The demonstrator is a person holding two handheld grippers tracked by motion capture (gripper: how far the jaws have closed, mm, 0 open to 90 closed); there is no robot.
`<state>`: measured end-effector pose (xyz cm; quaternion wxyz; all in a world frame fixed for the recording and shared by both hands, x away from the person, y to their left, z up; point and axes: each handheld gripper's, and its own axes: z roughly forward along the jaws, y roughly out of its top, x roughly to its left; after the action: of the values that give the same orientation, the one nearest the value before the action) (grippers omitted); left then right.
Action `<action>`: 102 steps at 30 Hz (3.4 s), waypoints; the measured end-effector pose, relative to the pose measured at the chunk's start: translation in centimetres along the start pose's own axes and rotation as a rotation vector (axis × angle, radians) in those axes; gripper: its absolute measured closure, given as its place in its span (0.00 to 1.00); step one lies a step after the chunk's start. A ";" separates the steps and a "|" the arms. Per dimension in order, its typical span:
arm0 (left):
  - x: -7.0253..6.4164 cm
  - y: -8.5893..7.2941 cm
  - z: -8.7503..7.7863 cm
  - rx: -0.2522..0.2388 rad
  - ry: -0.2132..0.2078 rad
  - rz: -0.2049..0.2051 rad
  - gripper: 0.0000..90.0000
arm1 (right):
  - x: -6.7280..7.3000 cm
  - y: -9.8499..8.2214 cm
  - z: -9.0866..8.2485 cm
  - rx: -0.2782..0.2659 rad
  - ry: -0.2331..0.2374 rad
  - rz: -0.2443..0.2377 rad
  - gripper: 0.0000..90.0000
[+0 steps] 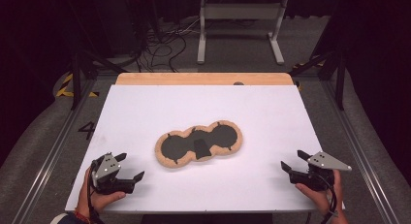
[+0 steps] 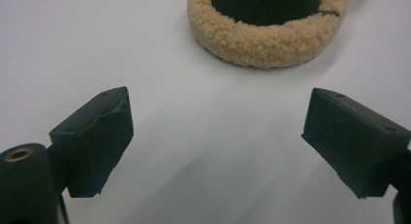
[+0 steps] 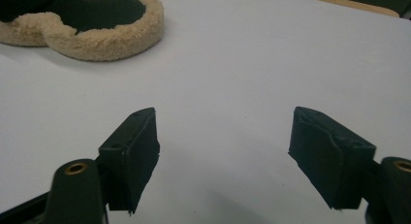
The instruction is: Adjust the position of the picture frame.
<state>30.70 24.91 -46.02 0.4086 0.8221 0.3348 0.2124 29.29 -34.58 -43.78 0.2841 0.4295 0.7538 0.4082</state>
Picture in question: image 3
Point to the light wooden table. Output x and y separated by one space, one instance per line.
349 2

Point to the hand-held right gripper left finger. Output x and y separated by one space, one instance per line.
129 159

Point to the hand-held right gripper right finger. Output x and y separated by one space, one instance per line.
326 159

